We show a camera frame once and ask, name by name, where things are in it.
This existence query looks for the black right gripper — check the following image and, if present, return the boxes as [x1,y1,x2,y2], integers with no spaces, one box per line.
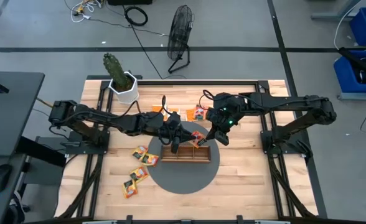
[205,106,237,142]

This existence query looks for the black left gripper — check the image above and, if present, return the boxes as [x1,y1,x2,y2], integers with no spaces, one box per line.
[153,111,199,144]

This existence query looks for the red tea packet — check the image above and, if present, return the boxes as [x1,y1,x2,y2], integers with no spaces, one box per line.
[189,130,209,149]
[194,105,209,121]

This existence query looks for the wooden compartment tray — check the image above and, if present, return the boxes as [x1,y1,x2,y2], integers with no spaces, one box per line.
[159,144,212,164]

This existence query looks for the round grey woven placemat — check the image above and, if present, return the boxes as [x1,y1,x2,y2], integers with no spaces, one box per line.
[146,120,220,195]

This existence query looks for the green cactus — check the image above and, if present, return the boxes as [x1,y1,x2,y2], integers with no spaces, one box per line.
[103,52,134,91]

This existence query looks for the black floor fan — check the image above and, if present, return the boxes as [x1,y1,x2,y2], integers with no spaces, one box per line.
[166,4,194,75]

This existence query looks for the black cabinet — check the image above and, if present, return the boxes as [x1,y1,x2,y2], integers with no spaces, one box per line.
[107,0,153,6]

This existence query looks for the blue storage bin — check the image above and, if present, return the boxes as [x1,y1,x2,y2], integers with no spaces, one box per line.
[333,49,366,94]
[349,6,366,47]

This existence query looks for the black desk beam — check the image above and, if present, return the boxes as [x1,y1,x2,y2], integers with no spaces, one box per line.
[16,136,67,168]

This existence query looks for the grey dolly plate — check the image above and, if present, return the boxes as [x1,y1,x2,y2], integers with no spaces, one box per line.
[337,88,366,101]

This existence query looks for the black pole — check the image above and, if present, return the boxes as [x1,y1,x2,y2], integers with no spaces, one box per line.
[338,46,366,85]

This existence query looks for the grey metal table leg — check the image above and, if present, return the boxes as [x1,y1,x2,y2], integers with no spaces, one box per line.
[310,0,360,22]

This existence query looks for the black desk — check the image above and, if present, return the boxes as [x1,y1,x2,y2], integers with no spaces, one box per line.
[0,70,46,224]

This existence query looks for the black computer mouse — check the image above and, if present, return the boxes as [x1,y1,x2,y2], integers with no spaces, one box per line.
[0,164,13,194]

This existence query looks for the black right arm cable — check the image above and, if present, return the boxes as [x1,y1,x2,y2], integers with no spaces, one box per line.
[202,89,217,102]

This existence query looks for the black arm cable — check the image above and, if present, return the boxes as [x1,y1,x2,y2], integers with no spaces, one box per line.
[110,95,168,121]
[202,89,217,102]

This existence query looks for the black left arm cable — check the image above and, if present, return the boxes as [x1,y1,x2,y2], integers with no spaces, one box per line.
[110,95,168,121]

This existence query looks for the black aluminium table frame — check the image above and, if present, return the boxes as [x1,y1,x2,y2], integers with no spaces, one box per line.
[54,74,329,224]

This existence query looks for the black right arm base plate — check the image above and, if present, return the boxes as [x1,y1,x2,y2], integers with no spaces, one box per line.
[260,129,307,156]

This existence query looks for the long black floor cable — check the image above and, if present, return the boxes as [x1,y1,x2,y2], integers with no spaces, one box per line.
[129,24,164,80]

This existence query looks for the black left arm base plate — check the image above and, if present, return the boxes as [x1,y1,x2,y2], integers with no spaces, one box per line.
[65,130,111,156]

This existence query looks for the coiled black cable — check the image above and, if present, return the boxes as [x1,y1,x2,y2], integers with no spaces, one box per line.
[123,5,149,27]

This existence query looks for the yellow cable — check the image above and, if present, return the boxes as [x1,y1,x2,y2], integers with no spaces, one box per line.
[35,97,55,109]

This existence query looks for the white and yellow cords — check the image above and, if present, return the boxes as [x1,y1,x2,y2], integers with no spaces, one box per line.
[70,0,103,24]

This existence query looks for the white floor cable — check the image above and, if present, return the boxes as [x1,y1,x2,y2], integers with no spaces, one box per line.
[333,0,363,50]

